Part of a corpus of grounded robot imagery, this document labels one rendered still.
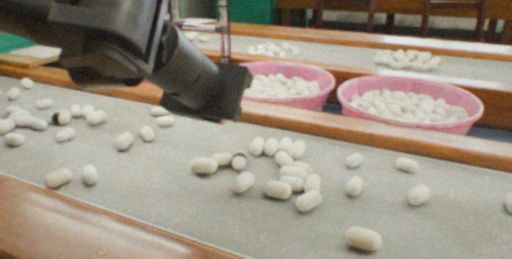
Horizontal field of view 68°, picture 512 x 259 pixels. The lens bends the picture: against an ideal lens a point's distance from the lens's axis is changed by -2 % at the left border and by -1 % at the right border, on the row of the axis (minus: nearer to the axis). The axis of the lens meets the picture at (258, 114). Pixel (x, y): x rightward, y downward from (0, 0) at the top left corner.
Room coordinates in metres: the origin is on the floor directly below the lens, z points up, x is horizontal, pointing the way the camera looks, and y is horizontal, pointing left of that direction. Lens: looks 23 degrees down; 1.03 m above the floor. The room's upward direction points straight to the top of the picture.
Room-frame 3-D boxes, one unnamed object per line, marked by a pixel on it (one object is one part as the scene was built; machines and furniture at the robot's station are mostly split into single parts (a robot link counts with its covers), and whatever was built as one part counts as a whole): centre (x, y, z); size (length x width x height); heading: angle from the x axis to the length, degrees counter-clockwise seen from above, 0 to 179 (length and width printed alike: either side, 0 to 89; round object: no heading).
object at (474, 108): (0.71, -0.29, 0.72); 0.27 x 0.27 x 0.10
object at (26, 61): (1.09, 0.56, 0.77); 0.33 x 0.15 x 0.01; 155
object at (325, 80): (0.82, -0.03, 0.72); 0.27 x 0.27 x 0.10
